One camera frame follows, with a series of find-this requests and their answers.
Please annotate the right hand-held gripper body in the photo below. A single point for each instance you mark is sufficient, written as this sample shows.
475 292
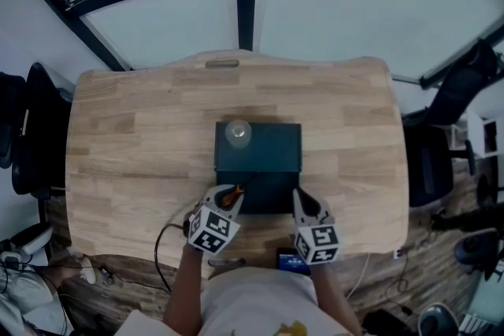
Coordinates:
319 242

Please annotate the white shelf unit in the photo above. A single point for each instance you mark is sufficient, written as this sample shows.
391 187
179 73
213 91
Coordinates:
482 131

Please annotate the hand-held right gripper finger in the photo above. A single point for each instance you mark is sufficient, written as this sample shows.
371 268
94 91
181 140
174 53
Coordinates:
317 210
299 210

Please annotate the clear glass jar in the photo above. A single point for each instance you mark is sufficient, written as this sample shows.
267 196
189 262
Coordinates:
238 134

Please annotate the dark blue box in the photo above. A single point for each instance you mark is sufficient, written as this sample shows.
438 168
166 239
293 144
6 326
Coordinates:
271 193

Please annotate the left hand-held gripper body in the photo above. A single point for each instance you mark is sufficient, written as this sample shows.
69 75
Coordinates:
212 230

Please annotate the person's beige shirt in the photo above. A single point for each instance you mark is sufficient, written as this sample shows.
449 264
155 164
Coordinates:
260 303

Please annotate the person's right forearm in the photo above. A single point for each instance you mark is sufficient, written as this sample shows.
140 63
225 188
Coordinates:
336 299

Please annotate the person's left forearm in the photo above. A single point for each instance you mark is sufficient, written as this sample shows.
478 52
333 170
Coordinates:
185 295

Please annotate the black office chair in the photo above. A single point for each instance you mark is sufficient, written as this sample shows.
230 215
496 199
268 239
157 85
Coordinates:
431 165
37 130

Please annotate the phone with blue screen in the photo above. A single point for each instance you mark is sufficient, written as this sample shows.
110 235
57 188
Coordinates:
293 261

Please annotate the dark green metal box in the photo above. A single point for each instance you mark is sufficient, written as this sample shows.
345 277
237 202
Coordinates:
275 147

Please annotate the white power adapter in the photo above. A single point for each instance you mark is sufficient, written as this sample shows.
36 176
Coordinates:
397 254

